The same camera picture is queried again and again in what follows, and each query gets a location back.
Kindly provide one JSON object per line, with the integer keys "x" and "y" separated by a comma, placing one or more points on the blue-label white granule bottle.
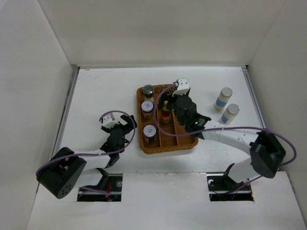
{"x": 223, "y": 98}

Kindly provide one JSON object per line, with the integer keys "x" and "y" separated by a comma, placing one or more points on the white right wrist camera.
{"x": 182, "y": 87}

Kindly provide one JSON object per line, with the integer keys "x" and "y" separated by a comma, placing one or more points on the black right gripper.
{"x": 166, "y": 96}

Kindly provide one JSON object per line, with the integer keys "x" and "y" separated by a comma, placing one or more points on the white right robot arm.
{"x": 261, "y": 145}

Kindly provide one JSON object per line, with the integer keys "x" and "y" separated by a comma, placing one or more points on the red ketchup bottle yellow cap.
{"x": 166, "y": 113}

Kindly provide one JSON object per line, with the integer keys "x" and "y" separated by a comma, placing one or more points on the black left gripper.
{"x": 129, "y": 120}

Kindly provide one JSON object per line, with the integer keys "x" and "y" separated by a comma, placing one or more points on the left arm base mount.
{"x": 105, "y": 185}

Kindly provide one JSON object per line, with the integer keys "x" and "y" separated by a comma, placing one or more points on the clear-cap salt grinder bottle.
{"x": 148, "y": 93}

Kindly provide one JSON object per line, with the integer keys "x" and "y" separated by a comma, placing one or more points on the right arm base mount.
{"x": 222, "y": 188}

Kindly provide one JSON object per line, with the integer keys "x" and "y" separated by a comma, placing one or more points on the white-lid brown spice jar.
{"x": 149, "y": 132}

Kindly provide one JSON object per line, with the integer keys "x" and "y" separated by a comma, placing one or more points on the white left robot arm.
{"x": 60, "y": 175}

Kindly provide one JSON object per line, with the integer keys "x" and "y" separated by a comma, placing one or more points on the orange-label spice jar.
{"x": 147, "y": 109}

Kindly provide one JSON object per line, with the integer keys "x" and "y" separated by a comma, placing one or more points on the brown wicker divided basket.
{"x": 162, "y": 142}

